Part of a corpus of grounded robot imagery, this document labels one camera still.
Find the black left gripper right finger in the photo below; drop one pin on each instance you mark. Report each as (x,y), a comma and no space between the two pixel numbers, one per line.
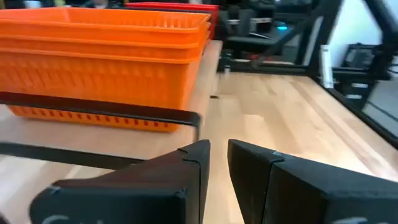
(311,199)

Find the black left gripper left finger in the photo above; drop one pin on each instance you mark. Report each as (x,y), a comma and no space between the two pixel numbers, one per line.
(124,199)

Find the orange slotted plastic basket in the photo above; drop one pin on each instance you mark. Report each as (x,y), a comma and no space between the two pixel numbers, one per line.
(93,81)
(93,42)
(93,18)

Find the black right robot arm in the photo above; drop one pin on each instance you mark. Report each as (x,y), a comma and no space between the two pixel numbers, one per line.
(292,32)

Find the wooden shelf with black frame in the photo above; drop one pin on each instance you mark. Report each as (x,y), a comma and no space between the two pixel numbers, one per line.
(124,140)

